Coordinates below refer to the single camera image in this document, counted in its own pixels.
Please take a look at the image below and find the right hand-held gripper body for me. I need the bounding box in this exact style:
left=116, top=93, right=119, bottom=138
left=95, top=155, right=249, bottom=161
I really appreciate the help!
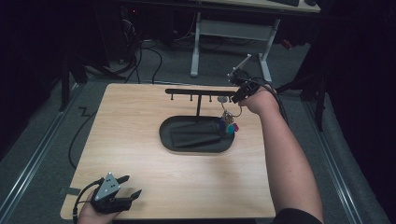
left=227, top=53, right=262, bottom=96

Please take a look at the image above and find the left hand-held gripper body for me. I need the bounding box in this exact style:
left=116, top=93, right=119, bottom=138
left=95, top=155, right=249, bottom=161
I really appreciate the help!
left=90, top=172, right=134, bottom=215

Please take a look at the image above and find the key bunch with coloured tags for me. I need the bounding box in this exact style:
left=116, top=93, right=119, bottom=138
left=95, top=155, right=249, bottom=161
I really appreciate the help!
left=219, top=102, right=245, bottom=135

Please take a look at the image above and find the black wallet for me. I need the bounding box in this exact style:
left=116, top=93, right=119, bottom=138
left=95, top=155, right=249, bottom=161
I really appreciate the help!
left=169, top=120, right=226, bottom=148

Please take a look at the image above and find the black key rack with tray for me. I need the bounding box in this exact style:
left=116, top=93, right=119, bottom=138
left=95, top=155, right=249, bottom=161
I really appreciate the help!
left=159, top=88, right=236, bottom=154

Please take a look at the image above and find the person's right hand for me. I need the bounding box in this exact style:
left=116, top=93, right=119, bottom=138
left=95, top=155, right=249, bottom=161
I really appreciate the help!
left=238, top=86, right=280, bottom=117

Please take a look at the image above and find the person's left hand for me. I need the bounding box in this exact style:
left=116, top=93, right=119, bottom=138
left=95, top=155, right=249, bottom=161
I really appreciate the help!
left=76, top=190, right=121, bottom=224

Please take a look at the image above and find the black tape strip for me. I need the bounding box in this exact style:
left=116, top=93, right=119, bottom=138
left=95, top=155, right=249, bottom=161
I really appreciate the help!
left=58, top=187, right=82, bottom=197

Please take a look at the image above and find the black metal stand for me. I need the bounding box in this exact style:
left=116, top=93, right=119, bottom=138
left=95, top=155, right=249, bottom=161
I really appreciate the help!
left=271, top=70, right=329, bottom=132
left=58, top=50, right=126, bottom=112

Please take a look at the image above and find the black keyboard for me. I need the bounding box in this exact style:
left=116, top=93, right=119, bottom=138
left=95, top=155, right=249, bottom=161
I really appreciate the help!
left=269, top=0, right=301, bottom=7

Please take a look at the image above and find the dark computer tower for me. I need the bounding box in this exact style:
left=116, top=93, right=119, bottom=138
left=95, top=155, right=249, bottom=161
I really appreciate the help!
left=104, top=3, right=145, bottom=64

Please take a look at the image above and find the person's dark sleeve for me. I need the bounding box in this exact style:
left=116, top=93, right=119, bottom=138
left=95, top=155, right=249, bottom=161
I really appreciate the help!
left=272, top=207, right=325, bottom=224

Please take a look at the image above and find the left hand-held gripper cable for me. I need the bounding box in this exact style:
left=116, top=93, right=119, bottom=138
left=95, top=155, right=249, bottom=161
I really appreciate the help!
left=72, top=176, right=106, bottom=224

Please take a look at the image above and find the hand-held gripper cable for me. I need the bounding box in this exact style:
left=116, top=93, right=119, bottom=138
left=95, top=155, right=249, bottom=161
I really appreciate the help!
left=246, top=76, right=290, bottom=125
left=72, top=176, right=106, bottom=224

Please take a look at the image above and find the right hand-held gripper cable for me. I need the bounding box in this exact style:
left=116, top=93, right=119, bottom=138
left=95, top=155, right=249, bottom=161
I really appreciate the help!
left=246, top=76, right=290, bottom=125

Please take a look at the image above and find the grey metal frame desk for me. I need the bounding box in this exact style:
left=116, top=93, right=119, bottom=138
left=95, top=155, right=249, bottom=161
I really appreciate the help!
left=190, top=0, right=321, bottom=85

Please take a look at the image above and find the thin black floor cable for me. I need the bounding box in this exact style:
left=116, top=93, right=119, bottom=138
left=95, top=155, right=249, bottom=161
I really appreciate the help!
left=68, top=109, right=98, bottom=171

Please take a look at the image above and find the metal floor rail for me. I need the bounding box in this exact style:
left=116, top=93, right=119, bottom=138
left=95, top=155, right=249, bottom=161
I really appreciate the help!
left=0, top=83, right=82, bottom=217
left=302, top=102, right=364, bottom=224

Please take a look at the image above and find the black cable bundle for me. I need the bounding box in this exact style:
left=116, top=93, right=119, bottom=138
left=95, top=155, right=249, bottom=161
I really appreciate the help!
left=120, top=36, right=163, bottom=85

